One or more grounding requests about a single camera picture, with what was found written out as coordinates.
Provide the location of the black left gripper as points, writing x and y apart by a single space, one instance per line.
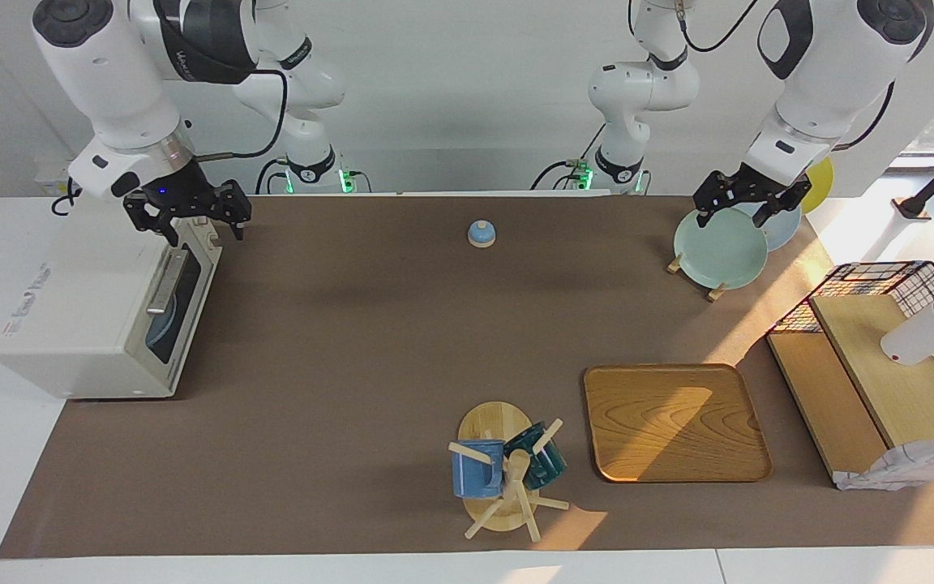
747 188

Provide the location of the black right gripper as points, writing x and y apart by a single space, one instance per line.
183 195

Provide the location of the glass oven door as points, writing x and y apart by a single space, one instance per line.
179 324

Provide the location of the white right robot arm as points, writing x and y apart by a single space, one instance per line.
110 73

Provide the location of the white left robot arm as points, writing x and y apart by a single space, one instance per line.
824 73

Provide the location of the white toaster oven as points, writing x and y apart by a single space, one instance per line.
70 308

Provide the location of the pale green plate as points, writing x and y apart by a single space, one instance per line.
718 251

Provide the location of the light blue racked plate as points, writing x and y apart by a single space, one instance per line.
783 231

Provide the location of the wooden plate rack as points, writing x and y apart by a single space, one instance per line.
716 292

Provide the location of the yellow plate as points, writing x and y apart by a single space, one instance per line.
822 186

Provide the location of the brown table mat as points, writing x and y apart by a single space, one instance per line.
337 365

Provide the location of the wooden tray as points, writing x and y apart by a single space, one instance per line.
670 422

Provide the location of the wooden step shelf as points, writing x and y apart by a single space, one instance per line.
880 381

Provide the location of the white cup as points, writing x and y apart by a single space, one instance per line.
921 337

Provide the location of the grey patterned cloth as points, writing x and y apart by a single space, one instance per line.
905 466

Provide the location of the dark green mug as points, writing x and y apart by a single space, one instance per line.
546 466

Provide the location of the wooden mug tree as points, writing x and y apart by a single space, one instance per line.
493 422

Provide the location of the blue mug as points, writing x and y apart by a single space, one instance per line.
475 474

